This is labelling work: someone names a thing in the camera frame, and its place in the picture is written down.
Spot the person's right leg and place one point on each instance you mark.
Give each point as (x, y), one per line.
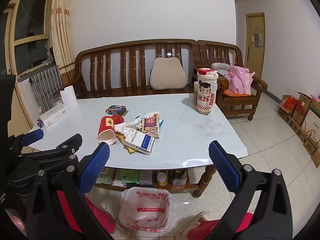
(225, 223)

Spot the tall cardboard box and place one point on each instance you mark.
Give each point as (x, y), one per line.
(301, 110)

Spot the red paper cup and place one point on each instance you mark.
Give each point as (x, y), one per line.
(107, 127)

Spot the yellow snack wrapper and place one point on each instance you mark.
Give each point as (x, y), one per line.
(130, 151)

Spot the person's left beige slipper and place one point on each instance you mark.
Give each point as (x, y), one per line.
(122, 233)

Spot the brown wooden sofa bench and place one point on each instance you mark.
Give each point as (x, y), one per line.
(125, 62)

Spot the clear glass jar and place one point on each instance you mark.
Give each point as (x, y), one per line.
(57, 101)

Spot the person's beige slipper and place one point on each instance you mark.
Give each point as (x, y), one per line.
(192, 226)
(122, 233)

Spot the green wet wipe pack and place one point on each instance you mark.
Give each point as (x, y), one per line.
(106, 177)

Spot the beige back cushion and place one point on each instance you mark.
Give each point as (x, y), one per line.
(168, 75)

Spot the yellow framed window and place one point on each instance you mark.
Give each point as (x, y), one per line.
(30, 5)

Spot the white plastic bag bin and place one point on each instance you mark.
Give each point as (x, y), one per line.
(145, 205)

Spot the red plastic bag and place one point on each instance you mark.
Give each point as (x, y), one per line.
(289, 103)

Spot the cream cartoon print water bottle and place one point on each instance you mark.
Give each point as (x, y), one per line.
(203, 97)

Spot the large white cardboard box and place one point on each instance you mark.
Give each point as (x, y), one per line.
(312, 120)

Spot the small white box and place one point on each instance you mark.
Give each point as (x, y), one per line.
(145, 178)

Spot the yellow wooden door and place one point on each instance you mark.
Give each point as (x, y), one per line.
(255, 62)

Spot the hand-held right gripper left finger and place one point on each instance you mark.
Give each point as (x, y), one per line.
(95, 165)

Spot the small purple object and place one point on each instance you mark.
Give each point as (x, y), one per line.
(40, 123)

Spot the grey striped cushion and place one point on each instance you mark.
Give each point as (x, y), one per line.
(221, 66)

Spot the open cardboard box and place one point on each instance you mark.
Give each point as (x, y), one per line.
(282, 113)

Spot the crumpled white tissue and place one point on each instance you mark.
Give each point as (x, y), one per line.
(131, 125)

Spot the dark snack packet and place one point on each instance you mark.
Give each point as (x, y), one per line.
(178, 177)

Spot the person's leg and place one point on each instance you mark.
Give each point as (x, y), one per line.
(225, 223)
(97, 215)

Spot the brown wooden armchair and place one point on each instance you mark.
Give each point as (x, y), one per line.
(240, 101)

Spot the pink plastic bag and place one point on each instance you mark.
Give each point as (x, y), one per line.
(237, 82)

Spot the long white box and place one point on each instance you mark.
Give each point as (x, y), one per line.
(53, 116)

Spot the black box with orange edge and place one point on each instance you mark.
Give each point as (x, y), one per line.
(116, 110)

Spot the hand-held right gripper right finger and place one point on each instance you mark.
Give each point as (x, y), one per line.
(222, 165)

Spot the person's left leg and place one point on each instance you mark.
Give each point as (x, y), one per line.
(97, 215)

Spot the person's right beige slipper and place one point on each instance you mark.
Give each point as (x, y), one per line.
(192, 226)

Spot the green tissue pack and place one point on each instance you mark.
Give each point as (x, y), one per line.
(126, 177)

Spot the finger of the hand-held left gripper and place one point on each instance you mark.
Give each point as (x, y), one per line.
(32, 135)
(62, 148)

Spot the white and blue medicine box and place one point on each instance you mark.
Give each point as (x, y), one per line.
(140, 142)

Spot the grey radiator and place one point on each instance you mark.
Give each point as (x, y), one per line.
(46, 87)

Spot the cream striped curtain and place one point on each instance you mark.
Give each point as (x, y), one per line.
(61, 30)

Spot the white paper roll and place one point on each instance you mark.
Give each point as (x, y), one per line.
(68, 97)

